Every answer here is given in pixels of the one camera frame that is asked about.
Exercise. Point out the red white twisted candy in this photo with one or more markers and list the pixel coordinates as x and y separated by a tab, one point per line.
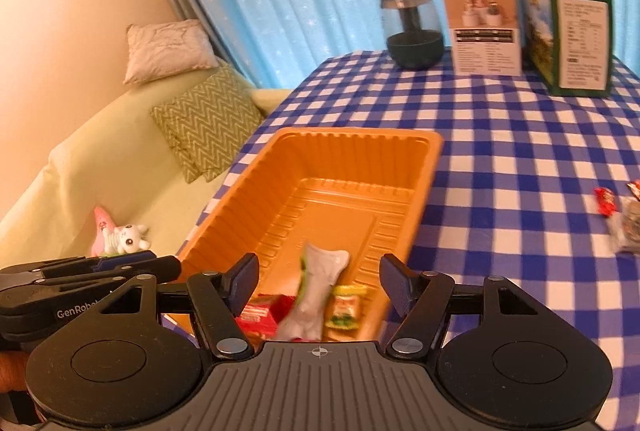
634	188

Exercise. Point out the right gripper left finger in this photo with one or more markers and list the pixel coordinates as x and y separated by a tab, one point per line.
217	299

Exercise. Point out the small red candy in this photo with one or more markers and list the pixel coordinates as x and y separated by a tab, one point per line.
606	201

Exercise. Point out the red snack packet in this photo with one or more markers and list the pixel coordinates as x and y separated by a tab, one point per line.
262	316

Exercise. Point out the yellow green candy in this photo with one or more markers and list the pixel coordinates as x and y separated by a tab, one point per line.
346	307

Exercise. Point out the white bone shaped snack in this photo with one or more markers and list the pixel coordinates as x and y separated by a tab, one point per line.
305	321

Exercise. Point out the green brown candy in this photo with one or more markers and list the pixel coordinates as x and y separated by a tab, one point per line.
303	277

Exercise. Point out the green zigzag cushion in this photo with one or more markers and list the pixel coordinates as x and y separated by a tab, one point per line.
207	125

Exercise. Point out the orange plastic tray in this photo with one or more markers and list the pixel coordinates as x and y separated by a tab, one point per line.
361	190

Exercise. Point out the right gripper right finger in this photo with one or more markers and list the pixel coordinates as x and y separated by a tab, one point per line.
421	299

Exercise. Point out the clear mixed nuts packet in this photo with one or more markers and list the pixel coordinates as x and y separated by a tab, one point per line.
623	229

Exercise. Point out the white beige product box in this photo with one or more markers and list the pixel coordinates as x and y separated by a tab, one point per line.
485	37

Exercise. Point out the green carton box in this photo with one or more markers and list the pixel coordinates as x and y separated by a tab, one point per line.
569	43

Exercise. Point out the left hand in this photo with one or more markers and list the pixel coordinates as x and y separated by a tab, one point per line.
12	371

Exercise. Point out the pale yellow sofa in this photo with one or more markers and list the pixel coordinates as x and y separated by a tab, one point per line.
118	160

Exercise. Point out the dark glass jar lamp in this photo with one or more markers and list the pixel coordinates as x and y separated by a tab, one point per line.
413	34

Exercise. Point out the blue white checkered tablecloth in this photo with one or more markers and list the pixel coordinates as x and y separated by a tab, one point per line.
513	190

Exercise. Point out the pink white plush toy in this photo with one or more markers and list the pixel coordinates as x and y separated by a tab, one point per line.
117	240

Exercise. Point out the white pink pillow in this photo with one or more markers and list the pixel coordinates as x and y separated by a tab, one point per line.
156	51

